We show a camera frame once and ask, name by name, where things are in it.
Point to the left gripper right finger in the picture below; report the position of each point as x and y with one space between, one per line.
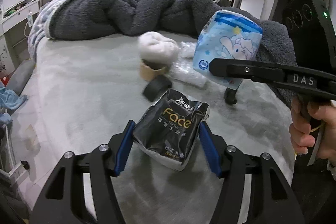
272 199

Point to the black tape roll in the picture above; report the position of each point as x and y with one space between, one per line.
156 87

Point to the small cardboard tape roll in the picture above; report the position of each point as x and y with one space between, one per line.
149 71

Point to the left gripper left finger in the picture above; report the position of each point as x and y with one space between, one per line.
62 199

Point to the white dressing table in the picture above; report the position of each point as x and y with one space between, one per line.
15 29

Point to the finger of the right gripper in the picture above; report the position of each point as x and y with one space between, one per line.
244 69
230 96

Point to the light blue hanging garment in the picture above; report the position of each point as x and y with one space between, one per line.
9 101

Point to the white clothes rack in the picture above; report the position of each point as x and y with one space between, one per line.
11 169

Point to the blue tissue pack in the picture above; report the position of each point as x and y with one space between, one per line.
227 35

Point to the bubble wrap piece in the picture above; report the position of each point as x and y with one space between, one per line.
187 49
182 70

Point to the white sock ball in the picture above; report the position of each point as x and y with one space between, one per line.
156 48

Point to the dark grey fleece blanket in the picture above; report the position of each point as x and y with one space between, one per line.
91 19

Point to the black tissue pack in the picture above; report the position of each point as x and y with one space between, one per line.
168 129

